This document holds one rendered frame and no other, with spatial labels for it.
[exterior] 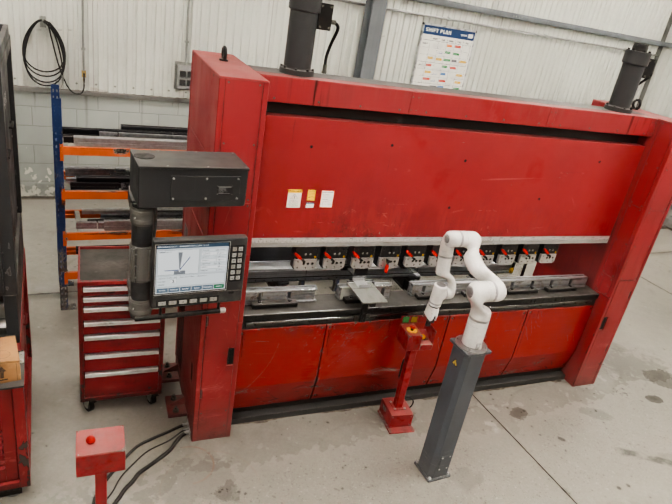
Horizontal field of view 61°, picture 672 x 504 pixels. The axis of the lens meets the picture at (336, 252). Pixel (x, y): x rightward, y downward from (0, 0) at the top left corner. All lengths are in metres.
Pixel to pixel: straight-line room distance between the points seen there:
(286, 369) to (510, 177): 2.01
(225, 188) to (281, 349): 1.43
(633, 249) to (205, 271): 3.38
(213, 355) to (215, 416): 0.48
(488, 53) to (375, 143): 5.86
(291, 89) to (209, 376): 1.77
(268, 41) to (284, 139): 4.30
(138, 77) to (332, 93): 4.22
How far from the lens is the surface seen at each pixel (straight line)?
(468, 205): 4.02
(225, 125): 2.96
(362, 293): 3.76
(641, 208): 4.91
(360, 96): 3.36
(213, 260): 2.83
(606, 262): 5.10
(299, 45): 3.27
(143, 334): 3.82
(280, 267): 3.94
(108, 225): 4.98
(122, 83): 7.22
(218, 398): 3.77
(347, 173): 3.48
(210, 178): 2.68
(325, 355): 3.95
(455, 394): 3.60
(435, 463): 3.94
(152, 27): 7.19
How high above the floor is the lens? 2.75
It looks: 24 degrees down
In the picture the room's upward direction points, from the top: 10 degrees clockwise
